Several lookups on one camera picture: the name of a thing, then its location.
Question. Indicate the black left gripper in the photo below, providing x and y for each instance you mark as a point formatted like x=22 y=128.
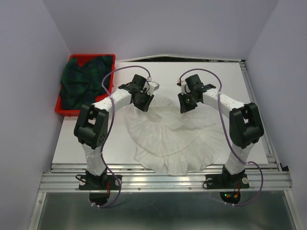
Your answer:
x=145 y=106

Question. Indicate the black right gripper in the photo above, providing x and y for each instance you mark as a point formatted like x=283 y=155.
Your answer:
x=183 y=106

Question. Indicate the white pleated skirt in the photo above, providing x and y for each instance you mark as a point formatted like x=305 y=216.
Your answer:
x=174 y=143

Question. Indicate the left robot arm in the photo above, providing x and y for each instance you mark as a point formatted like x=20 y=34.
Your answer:
x=95 y=121

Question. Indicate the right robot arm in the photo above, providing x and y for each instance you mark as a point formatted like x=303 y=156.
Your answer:
x=241 y=122

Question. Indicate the green plaid skirt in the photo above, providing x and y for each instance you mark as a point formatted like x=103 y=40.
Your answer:
x=82 y=84

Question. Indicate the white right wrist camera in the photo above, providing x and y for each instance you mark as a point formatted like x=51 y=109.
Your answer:
x=182 y=84

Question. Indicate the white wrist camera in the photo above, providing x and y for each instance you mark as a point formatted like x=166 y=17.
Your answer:
x=151 y=87
x=182 y=84

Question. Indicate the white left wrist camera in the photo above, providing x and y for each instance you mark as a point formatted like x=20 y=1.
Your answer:
x=151 y=87

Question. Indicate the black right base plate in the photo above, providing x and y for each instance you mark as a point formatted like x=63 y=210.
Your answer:
x=225 y=181

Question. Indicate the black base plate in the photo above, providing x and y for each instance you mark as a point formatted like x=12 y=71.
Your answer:
x=103 y=182
x=225 y=181

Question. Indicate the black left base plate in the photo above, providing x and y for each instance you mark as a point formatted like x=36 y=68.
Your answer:
x=103 y=182

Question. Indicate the aluminium frame rails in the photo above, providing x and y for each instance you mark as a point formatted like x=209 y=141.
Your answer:
x=150 y=200

